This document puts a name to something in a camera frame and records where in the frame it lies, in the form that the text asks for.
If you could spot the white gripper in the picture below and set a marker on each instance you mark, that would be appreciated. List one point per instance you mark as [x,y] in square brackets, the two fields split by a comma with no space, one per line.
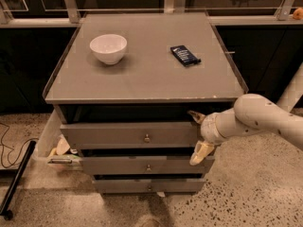
[208,129]

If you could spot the grey top drawer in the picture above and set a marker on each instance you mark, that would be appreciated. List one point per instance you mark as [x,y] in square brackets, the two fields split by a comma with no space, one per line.
[131,135]

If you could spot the grey drawer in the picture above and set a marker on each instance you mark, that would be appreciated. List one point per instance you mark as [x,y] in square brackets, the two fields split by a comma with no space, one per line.
[131,135]
[149,185]
[144,165]

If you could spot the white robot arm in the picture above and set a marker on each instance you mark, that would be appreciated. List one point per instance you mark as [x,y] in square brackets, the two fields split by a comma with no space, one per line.
[252,114]

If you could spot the grey drawer cabinet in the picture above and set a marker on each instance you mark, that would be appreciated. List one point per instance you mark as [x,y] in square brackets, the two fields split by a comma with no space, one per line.
[148,84]

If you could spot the grey middle drawer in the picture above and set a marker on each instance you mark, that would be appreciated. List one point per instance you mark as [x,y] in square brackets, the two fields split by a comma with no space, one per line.
[144,165]

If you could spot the grey bottom drawer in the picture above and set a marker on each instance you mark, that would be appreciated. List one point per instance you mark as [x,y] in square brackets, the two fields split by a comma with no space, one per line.
[149,185]

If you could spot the dark blue snack packet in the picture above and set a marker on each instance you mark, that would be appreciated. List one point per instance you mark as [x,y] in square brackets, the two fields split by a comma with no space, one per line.
[184,56]

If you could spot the white ceramic bowl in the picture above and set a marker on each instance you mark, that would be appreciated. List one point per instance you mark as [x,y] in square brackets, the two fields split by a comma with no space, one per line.
[109,48]

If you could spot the clear plastic storage bin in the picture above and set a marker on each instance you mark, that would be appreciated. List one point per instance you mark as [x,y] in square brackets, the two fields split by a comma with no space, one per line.
[52,149]

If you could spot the orange round object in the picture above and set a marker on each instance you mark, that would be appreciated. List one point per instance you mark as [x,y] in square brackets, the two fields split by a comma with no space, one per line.
[298,14]

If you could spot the black pole with wheel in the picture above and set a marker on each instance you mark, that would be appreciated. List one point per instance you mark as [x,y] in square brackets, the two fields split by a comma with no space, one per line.
[14,176]

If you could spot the metal railing frame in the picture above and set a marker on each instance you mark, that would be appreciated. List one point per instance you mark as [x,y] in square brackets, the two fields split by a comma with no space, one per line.
[63,13]

